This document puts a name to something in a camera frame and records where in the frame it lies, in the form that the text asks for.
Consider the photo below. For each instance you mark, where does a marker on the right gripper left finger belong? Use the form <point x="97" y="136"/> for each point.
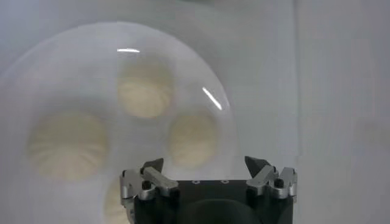
<point x="158" y="179"/>

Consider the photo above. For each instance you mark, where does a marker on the cream steamed baozi bun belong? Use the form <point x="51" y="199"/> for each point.
<point x="114" y="204"/>
<point x="192" y="138"/>
<point x="68" y="146"/>
<point x="144" y="91"/>

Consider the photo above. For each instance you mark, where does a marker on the round white plate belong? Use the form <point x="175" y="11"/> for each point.
<point x="76" y="76"/>

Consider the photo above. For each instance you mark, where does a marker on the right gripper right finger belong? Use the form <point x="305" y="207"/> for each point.
<point x="265" y="179"/>

